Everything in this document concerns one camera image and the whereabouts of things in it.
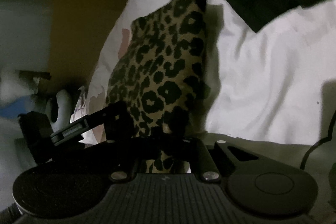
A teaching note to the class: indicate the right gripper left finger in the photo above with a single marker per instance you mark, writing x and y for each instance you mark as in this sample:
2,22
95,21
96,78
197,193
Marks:
127,158

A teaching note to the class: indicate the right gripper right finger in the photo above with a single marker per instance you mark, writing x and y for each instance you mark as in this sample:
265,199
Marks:
201,163

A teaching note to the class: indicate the leopard print garment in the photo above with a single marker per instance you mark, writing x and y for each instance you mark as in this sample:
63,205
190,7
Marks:
157,86

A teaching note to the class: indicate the white printed bed quilt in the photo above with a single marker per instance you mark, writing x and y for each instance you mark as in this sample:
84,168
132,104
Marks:
275,85

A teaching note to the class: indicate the brown cardboard sheet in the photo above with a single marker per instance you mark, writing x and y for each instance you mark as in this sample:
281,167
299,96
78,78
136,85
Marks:
79,30

